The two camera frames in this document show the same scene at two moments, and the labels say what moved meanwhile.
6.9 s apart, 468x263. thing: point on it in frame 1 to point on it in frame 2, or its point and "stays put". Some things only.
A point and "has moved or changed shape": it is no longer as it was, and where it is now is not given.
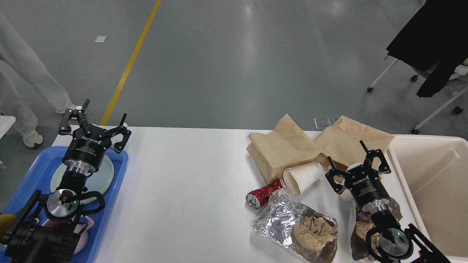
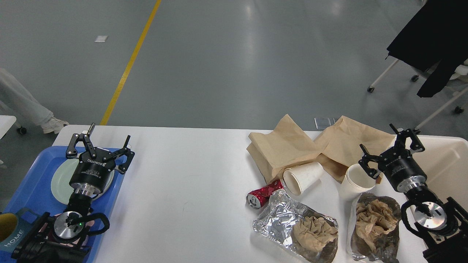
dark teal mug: [6, 220] has moved or changed shape
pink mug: [83, 239] stays put
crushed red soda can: [256, 199] stays put
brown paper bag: [286, 146] stays put
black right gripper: [363, 181] to [397, 163]
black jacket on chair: [438, 33] stays put
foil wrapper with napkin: [312, 236] stays put
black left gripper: [85, 152] to [93, 175]
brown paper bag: [340, 143] stays put
